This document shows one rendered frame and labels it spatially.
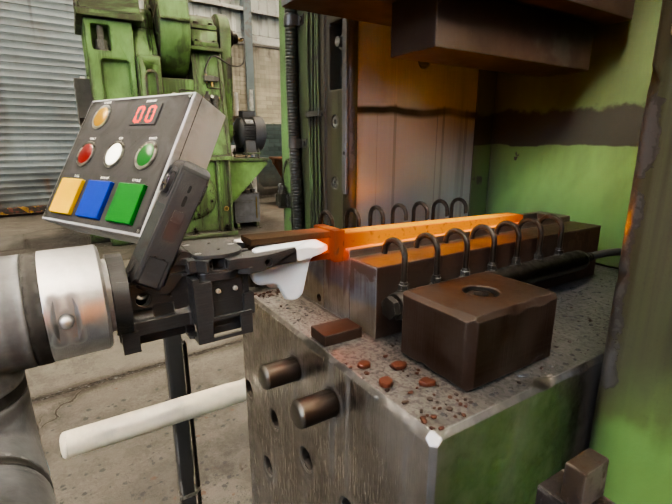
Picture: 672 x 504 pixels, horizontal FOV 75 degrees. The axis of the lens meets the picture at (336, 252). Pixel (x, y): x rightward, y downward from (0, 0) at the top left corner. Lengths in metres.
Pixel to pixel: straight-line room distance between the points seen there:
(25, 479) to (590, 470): 0.33
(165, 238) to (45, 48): 8.10
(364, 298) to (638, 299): 0.24
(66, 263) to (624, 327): 0.46
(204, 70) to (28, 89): 3.50
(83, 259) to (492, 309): 0.33
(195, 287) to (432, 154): 0.55
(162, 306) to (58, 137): 7.97
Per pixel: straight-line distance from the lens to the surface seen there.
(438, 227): 0.57
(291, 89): 0.84
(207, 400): 0.91
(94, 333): 0.39
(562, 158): 0.85
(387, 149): 0.76
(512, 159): 0.91
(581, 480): 0.23
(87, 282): 0.38
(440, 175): 0.84
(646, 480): 0.50
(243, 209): 5.88
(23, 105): 8.32
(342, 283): 0.49
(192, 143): 0.85
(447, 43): 0.53
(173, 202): 0.39
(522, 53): 0.63
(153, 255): 0.39
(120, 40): 5.38
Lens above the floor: 1.11
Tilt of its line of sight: 14 degrees down
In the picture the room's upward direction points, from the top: straight up
